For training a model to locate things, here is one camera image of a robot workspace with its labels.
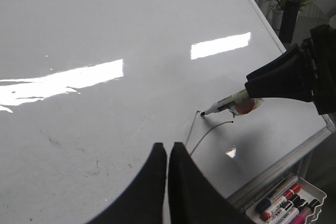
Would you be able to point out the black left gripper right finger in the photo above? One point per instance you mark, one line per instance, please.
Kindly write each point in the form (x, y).
(192, 199)

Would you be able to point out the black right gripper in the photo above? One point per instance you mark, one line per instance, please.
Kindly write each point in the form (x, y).
(285, 76)

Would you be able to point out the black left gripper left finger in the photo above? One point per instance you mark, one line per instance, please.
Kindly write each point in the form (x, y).
(142, 201)

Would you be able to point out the white black whiteboard marker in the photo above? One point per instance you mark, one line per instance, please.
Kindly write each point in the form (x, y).
(239, 103)

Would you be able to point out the blue capped marker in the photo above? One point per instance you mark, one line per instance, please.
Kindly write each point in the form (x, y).
(273, 195)

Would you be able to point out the green potted plant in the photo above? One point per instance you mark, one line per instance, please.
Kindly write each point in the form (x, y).
(284, 14)

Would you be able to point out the red capped marker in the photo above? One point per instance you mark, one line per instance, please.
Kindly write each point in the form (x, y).
(270, 211)

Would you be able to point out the black capped marker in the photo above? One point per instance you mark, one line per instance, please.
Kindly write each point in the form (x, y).
(294, 201)

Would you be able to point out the white plastic marker tray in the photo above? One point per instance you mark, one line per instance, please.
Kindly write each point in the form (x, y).
(307, 192)

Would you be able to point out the pink marker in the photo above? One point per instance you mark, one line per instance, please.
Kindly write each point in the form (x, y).
(307, 214)

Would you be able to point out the white whiteboard with aluminium frame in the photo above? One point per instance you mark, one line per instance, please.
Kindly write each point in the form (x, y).
(87, 87)

